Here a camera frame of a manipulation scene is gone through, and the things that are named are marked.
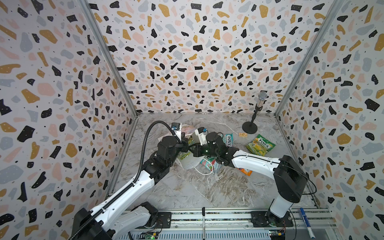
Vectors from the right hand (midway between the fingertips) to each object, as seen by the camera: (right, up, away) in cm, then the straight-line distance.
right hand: (185, 146), depth 78 cm
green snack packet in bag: (+3, +2, +2) cm, 4 cm away
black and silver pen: (+10, -34, -1) cm, 36 cm away
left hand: (0, +8, -5) cm, 9 cm away
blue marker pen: (+60, -38, -5) cm, 71 cm away
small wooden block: (+39, +4, +31) cm, 50 cm away
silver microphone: (+43, +28, +8) cm, 52 cm away
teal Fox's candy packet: (+27, +1, +26) cm, 37 cm away
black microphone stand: (+45, +10, +36) cm, 58 cm away
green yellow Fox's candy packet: (+48, -3, +23) cm, 53 cm away
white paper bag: (0, -10, +9) cm, 13 cm away
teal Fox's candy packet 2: (+14, -10, +4) cm, 18 cm away
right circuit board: (+44, -42, -6) cm, 61 cm away
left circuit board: (-16, -41, -7) cm, 45 cm away
